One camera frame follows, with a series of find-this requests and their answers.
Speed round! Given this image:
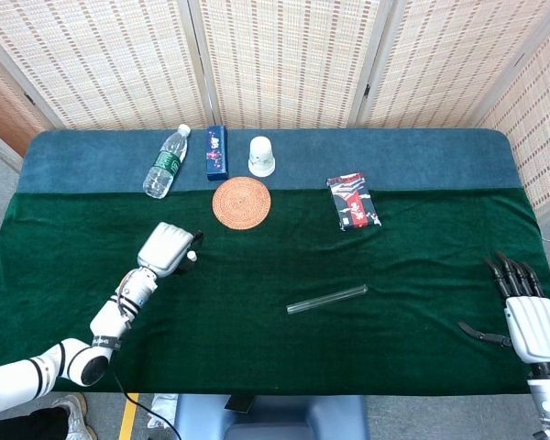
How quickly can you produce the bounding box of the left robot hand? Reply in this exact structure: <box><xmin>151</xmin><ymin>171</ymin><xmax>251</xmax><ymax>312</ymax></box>
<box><xmin>136</xmin><ymin>221</ymin><xmax>206</xmax><ymax>279</ymax></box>

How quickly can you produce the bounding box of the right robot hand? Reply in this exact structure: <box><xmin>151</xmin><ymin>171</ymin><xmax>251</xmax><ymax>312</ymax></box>
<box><xmin>457</xmin><ymin>250</ymin><xmax>550</xmax><ymax>364</ymax></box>

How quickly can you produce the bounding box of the clear glass tube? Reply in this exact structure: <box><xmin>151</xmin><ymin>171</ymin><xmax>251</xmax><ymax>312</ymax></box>
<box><xmin>286</xmin><ymin>283</ymin><xmax>369</xmax><ymax>316</ymax></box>

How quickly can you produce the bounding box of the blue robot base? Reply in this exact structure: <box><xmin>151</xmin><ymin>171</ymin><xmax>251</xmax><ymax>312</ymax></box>
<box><xmin>173</xmin><ymin>392</ymin><xmax>371</xmax><ymax>440</ymax></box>

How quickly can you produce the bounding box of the clear plastic water bottle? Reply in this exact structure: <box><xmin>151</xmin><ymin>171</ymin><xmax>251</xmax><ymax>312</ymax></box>
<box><xmin>141</xmin><ymin>124</ymin><xmax>193</xmax><ymax>200</ymax></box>

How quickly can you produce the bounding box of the round woven rattan coaster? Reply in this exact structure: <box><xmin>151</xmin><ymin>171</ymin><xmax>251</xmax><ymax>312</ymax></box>
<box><xmin>212</xmin><ymin>176</ymin><xmax>272</xmax><ymax>229</ymax></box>

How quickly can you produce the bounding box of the blue floral print box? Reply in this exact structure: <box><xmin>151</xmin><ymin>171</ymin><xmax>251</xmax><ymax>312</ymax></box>
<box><xmin>205</xmin><ymin>126</ymin><xmax>230</xmax><ymax>182</ymax></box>

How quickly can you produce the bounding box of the white paper cup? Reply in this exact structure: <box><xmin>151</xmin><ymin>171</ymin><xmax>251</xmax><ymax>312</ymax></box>
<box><xmin>247</xmin><ymin>135</ymin><xmax>276</xmax><ymax>178</ymax></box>

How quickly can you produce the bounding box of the green velvet cloth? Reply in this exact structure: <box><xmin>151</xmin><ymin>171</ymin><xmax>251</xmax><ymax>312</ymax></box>
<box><xmin>0</xmin><ymin>186</ymin><xmax>550</xmax><ymax>396</ymax></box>

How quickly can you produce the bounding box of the white crumpled paper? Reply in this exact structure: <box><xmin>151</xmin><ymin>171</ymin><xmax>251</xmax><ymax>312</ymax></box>
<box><xmin>151</xmin><ymin>392</ymin><xmax>180</xmax><ymax>426</ymax></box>

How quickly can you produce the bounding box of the small black flat plate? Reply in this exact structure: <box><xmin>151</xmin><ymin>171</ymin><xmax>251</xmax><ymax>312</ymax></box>
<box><xmin>224</xmin><ymin>394</ymin><xmax>254</xmax><ymax>412</ymax></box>

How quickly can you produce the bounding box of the white sneaker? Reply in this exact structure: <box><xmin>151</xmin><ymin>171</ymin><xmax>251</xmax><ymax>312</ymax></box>
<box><xmin>52</xmin><ymin>392</ymin><xmax>97</xmax><ymax>440</ymax></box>

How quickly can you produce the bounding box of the black red patterned packet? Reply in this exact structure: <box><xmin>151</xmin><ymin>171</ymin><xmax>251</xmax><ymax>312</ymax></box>
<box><xmin>325</xmin><ymin>171</ymin><xmax>382</xmax><ymax>232</ymax></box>

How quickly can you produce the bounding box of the bamboo folding screen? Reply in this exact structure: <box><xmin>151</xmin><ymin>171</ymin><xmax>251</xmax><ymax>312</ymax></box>
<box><xmin>0</xmin><ymin>0</ymin><xmax>550</xmax><ymax>212</ymax></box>

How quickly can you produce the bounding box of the blue table cloth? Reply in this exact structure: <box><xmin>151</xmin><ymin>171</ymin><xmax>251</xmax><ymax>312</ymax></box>
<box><xmin>16</xmin><ymin>127</ymin><xmax>524</xmax><ymax>196</ymax></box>

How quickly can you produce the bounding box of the black left arm strap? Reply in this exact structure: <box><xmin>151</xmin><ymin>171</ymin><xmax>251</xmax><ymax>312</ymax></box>
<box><xmin>93</xmin><ymin>335</ymin><xmax>122</xmax><ymax>352</ymax></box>

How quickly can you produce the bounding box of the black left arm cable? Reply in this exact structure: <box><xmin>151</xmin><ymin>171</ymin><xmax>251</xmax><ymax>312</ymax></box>
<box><xmin>112</xmin><ymin>350</ymin><xmax>180</xmax><ymax>432</ymax></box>

